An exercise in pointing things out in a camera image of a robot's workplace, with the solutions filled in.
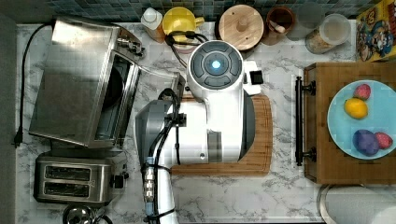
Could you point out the yellow lemon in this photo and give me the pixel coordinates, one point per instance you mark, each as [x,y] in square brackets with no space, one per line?
[356,108]

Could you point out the yellow mug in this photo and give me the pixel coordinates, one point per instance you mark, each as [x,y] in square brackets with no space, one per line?
[177,21]

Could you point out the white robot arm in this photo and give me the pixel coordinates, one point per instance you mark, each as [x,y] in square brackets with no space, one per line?
[218,125]

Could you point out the colourful cereal box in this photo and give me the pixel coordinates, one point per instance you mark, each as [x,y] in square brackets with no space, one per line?
[376,33]

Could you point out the upper red strawberry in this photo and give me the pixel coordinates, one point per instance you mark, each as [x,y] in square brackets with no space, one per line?
[362,92]

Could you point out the light blue plate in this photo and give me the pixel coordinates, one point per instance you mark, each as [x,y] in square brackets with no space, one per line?
[381,118]

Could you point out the bamboo cutting board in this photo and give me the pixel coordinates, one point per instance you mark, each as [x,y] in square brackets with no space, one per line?
[256,162]

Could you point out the steel kettle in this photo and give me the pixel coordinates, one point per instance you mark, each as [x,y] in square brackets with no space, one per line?
[84,214]

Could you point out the brown wooden cup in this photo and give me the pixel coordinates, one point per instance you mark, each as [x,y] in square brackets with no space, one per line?
[278,22]

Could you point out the wooden tray with black handle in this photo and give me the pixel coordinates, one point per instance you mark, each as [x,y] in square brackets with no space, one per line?
[324,131]

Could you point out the stainless steel toaster oven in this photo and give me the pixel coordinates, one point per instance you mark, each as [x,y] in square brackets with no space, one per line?
[87,89]

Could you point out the round wooden lid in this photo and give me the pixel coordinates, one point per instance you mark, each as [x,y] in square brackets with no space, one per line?
[241,26]

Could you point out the orange juice bottle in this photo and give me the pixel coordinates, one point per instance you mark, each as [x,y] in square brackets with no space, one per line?
[153,23]

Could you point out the lower red strawberry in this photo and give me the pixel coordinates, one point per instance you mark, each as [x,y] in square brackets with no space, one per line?
[384,140]

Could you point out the red strawberry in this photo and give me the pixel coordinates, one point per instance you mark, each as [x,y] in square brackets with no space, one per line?
[384,140]
[362,92]

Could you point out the purple plum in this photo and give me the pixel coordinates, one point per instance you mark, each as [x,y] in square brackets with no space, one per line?
[365,142]

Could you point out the silver two-slot toaster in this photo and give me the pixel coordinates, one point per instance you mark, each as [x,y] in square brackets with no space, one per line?
[92,181]

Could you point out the clear glass jar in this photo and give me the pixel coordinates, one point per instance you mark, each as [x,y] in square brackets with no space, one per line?
[334,31]

